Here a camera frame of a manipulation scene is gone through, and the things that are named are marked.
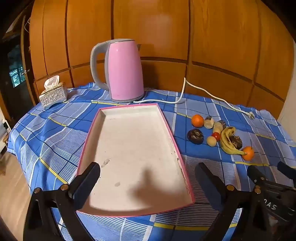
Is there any wooden wardrobe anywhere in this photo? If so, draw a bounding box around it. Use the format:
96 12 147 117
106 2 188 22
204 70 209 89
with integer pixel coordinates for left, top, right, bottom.
22 0 292 121

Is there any pink electric kettle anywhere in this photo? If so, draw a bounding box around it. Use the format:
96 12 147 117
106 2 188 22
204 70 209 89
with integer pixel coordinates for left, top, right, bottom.
90 39 144 103

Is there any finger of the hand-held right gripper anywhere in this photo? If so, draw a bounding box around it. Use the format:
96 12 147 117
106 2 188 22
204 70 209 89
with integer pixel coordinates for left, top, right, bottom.
246 165 267 189
277 161 296 186

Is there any plain orange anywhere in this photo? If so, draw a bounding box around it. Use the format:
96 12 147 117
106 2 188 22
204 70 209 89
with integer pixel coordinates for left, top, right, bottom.
191 114 205 128

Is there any pink-edged white tray box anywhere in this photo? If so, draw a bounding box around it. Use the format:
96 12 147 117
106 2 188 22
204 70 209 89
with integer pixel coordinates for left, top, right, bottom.
76 103 195 218

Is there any blue plaid tablecloth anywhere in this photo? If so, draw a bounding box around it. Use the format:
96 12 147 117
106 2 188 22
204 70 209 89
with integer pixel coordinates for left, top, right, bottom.
6 82 296 241

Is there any silver embossed tissue box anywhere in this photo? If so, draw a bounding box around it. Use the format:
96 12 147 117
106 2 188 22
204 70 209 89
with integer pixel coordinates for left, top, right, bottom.
39 82 68 110

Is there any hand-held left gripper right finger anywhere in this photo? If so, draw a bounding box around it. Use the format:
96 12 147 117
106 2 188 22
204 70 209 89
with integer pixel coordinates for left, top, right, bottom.
195 162 273 241

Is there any rough dark round fruit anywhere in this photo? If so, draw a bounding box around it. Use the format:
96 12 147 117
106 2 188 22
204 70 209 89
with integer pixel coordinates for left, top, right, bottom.
229 135 243 149

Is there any orange with stem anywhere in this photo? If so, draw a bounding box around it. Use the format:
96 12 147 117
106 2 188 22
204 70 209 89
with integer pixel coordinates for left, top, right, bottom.
242 139 255 161

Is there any dark door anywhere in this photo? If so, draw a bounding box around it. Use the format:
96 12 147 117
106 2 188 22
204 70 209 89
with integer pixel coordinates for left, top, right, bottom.
0 35 35 121

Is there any smooth dark round fruit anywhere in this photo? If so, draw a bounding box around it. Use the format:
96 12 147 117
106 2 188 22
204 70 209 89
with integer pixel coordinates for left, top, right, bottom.
187 128 204 145

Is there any beige fruit piece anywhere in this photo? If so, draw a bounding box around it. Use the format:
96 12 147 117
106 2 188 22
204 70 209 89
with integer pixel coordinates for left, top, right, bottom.
203 116 214 129

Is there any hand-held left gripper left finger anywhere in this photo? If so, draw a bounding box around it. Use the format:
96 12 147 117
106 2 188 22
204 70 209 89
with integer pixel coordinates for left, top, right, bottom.
23 162 101 241

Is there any spotted yellow banana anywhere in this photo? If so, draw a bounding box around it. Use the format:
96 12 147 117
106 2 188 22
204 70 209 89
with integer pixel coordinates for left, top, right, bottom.
219 126 247 155

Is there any white tissue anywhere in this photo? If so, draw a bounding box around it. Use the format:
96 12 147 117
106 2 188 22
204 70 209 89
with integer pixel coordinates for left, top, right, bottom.
44 75 60 91

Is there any white power cable with plug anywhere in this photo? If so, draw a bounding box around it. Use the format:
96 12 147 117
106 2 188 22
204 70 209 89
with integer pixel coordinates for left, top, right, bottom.
134 77 255 120

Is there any white object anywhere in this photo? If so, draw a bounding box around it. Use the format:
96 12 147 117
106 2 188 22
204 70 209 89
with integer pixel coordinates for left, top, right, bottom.
0 120 10 153

